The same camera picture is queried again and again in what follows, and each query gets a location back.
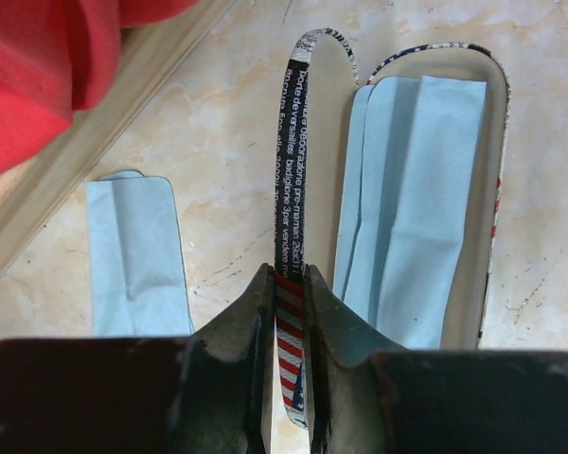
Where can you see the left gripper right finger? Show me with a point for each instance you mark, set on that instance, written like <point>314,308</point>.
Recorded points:
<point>366,394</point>

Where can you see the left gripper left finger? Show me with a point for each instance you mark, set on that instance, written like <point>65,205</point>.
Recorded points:
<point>210,392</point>

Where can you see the square blue cleaning cloth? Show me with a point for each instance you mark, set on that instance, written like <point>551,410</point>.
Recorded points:
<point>409,160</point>

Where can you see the narrow blue cleaning cloth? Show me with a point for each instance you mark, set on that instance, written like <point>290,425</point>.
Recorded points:
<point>137,273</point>

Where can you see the red tank top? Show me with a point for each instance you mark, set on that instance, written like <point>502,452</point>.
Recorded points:
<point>59,57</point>

